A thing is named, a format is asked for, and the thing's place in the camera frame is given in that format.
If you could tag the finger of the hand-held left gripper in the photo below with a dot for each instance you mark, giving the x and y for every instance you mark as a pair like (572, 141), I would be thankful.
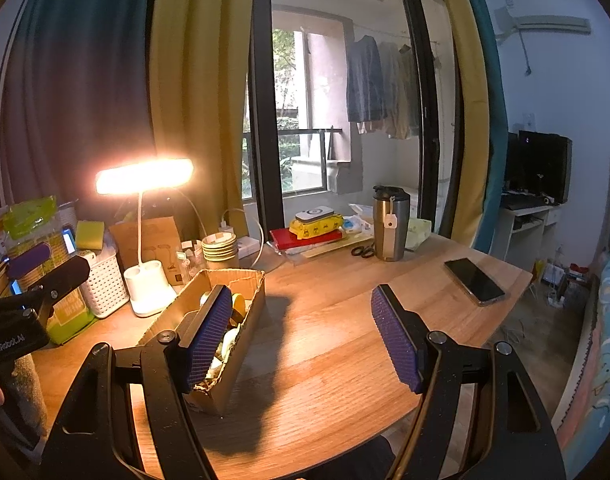
(29, 261)
(60, 280)

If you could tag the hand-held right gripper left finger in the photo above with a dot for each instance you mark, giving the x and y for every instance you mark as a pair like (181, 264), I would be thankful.
(210, 335)

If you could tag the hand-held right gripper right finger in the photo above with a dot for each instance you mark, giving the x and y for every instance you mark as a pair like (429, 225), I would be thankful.
(392, 330)

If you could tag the white medicine bottle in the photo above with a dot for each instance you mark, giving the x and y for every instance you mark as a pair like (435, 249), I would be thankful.
(229, 345)

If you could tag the cardboard box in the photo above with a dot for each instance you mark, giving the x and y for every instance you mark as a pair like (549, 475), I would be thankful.
(245, 340)

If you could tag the yellow round item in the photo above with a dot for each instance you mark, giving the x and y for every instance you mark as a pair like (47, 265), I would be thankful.
(237, 305)

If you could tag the green paper cup package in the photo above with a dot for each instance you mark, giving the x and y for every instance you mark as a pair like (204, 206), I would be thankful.
(30, 220)

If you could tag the white perforated plastic basket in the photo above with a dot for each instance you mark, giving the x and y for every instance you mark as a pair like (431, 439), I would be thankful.
(105, 285)

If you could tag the yellow sponge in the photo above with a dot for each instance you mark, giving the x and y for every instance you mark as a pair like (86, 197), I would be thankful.
(90, 235)

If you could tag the clear glass jar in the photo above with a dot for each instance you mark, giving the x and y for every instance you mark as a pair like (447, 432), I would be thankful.
(190, 262)

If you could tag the stack of brown paper cups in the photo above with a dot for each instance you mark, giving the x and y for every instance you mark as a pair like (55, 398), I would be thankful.
(220, 255)

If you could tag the black scissors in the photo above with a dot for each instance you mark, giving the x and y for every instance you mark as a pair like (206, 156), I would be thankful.
(363, 251)

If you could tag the black smartphone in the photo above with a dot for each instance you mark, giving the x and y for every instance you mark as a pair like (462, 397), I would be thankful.
(475, 280)

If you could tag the steel tumbler with tag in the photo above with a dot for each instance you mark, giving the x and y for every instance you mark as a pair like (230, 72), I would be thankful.
(390, 230)

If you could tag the beige flat board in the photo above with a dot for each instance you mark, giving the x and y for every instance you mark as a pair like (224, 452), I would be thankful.
(330, 251)

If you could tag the pale green tissue pack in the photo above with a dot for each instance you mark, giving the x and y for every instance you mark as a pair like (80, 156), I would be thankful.
(419, 232)

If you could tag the brown lamp carton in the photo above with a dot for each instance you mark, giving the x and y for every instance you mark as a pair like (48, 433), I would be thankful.
(157, 240)

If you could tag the white tissue pack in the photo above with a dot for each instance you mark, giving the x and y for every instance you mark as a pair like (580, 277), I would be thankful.
(361, 219)

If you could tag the red book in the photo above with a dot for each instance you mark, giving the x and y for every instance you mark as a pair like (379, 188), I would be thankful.
(285, 240)

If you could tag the yellow flat box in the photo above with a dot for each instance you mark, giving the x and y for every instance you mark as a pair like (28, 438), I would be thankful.
(317, 230)

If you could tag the white desk lamp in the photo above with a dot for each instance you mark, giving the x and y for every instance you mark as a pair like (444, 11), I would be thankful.
(145, 175)

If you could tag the person's leg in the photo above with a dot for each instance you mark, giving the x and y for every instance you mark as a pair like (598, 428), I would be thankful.
(350, 460)

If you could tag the white oval device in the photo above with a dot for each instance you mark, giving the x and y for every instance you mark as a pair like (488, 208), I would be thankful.
(315, 215)

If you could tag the white television stand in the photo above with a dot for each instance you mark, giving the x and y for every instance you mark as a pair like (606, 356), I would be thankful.
(527, 230)

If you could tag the bed with blue printed sheet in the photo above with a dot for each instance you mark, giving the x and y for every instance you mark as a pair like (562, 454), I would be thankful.
(600, 360)

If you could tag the black television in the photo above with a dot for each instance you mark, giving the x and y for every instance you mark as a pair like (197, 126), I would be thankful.
(540, 165)

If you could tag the narrow yellow curtain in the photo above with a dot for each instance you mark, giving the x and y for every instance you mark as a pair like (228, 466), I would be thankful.
(467, 110)

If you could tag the hanging beige shirt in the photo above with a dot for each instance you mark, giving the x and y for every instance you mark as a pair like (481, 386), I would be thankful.
(400, 95)

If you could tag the wide yellow curtain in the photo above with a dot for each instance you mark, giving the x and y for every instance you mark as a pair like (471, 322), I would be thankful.
(200, 85)

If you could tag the hanging blue shirt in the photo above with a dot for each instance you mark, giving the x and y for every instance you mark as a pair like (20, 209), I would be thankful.
(366, 80)

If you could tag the white air conditioner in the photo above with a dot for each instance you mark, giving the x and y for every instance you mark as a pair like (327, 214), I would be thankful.
(550, 22)

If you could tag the black sliding door frame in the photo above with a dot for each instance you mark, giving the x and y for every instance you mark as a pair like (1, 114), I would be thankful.
(262, 110)

